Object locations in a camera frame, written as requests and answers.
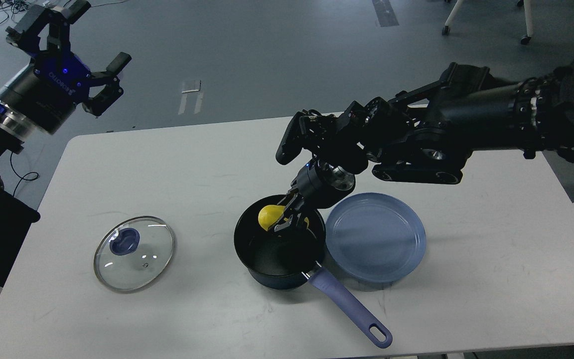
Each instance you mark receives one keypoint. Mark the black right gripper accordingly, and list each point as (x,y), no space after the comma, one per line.
(318,185)

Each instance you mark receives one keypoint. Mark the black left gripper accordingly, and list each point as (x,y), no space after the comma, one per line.
(49,88)

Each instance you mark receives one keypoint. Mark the yellow potato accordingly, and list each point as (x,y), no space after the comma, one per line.
(268,216)

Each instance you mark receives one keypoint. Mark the glass pot lid blue knob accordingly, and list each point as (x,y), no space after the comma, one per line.
(134,253)

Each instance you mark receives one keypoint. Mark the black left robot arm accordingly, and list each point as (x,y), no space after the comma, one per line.
(15,128)

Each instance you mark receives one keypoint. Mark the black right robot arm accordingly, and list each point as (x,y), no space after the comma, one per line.
(425,135)

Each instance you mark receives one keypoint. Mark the blue plate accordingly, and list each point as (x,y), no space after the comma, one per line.
(375,238)

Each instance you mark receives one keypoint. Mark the dark pot with blue handle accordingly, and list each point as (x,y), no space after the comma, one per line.
(287,261)

